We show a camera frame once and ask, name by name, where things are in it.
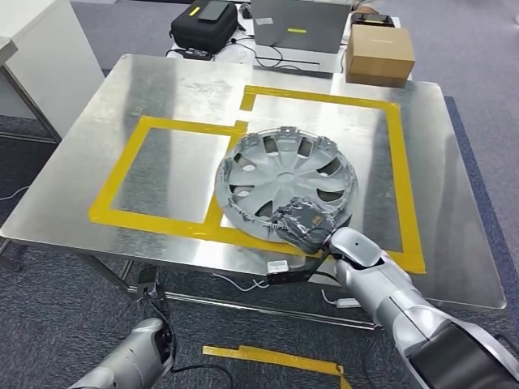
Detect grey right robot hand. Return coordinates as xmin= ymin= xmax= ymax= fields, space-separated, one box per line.
xmin=270 ymin=197 xmax=337 ymax=256

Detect grey plastic wheel hubcap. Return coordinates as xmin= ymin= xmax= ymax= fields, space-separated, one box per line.
xmin=215 ymin=126 xmax=359 ymax=246

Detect steel workbench table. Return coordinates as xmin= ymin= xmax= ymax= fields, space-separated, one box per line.
xmin=0 ymin=53 xmax=508 ymax=331

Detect large yellow tape rectangle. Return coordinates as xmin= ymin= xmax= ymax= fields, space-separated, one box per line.
xmin=211 ymin=84 xmax=427 ymax=275

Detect brown cardboard box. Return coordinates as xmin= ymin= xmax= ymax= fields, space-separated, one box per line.
xmin=345 ymin=24 xmax=416 ymax=90

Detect grey laptop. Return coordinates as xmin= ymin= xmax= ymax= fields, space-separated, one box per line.
xmin=250 ymin=0 xmax=352 ymax=55

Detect white back table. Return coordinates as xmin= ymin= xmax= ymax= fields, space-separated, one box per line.
xmin=165 ymin=13 xmax=414 ymax=82

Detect small yellow tape rectangle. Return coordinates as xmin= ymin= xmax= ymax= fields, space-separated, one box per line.
xmin=88 ymin=115 xmax=249 ymax=241

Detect black flat case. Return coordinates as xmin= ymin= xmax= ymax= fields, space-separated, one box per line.
xmin=350 ymin=11 xmax=396 ymax=29

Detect black power adapter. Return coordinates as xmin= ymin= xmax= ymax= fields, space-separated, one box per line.
xmin=178 ymin=48 xmax=214 ymax=61

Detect black carrying bag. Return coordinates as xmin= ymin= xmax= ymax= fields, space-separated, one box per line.
xmin=170 ymin=1 xmax=239 ymax=55

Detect grey side desk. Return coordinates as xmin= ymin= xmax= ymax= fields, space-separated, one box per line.
xmin=0 ymin=36 xmax=63 ymax=145

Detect white floor cable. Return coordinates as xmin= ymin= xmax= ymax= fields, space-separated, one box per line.
xmin=0 ymin=185 xmax=31 ymax=203
xmin=212 ymin=272 xmax=270 ymax=293

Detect black laptop cable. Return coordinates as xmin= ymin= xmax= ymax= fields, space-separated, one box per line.
xmin=227 ymin=32 xmax=321 ymax=71

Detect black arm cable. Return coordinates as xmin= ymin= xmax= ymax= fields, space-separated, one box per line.
xmin=170 ymin=364 xmax=236 ymax=389

